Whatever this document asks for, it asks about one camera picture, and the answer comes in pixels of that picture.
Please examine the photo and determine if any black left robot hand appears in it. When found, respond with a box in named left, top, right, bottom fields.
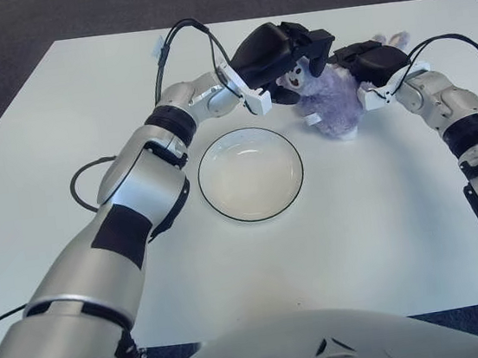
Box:
left=224, top=14, right=343, bottom=113

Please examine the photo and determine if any grey robot torso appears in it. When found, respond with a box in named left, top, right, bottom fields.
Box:
left=139, top=289, right=478, bottom=358

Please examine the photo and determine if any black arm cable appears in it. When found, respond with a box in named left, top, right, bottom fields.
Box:
left=0, top=12, right=268, bottom=332
left=404, top=29, right=478, bottom=114

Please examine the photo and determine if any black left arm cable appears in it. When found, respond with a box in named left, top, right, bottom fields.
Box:
left=0, top=12, right=268, bottom=332

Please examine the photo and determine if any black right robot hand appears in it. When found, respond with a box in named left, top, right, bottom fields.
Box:
left=326, top=35, right=414, bottom=94

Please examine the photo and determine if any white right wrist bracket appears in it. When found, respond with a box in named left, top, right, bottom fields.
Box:
left=357, top=81, right=399, bottom=113

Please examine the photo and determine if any purple plush bunny doll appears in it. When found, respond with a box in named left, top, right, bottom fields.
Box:
left=273, top=29, right=423, bottom=151

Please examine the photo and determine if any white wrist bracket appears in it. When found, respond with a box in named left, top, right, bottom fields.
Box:
left=357, top=81, right=399, bottom=113
left=243, top=87, right=275, bottom=119

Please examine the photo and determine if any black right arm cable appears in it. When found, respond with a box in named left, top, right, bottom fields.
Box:
left=404, top=29, right=478, bottom=114

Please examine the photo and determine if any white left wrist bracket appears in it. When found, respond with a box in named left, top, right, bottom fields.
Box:
left=243, top=87, right=275, bottom=119

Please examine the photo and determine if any white plate with black rim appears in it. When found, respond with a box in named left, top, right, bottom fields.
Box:
left=191, top=121, right=310, bottom=231

